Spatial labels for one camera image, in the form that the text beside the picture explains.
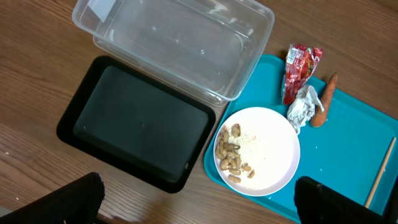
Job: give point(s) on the wooden chopstick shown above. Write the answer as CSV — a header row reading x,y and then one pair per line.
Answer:
x,y
380,173

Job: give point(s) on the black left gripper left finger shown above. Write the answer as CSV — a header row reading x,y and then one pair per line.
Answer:
x,y
76,202

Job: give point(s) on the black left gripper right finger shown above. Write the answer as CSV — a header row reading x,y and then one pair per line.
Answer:
x,y
317,203

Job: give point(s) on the orange carrot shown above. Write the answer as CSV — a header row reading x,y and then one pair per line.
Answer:
x,y
320,115

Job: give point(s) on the white tissue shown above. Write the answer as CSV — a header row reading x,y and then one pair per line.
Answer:
x,y
303,108

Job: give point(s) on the red snack wrapper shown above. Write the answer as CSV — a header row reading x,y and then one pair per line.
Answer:
x,y
300,64

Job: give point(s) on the peanut pile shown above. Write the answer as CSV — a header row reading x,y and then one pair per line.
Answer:
x,y
228,152

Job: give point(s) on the large white plate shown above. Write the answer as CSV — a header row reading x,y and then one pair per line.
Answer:
x,y
270,146

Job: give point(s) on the clear plastic bin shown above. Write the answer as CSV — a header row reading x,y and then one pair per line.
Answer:
x,y
208,48

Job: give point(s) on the black plastic tray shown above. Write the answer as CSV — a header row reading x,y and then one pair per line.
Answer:
x,y
136,124

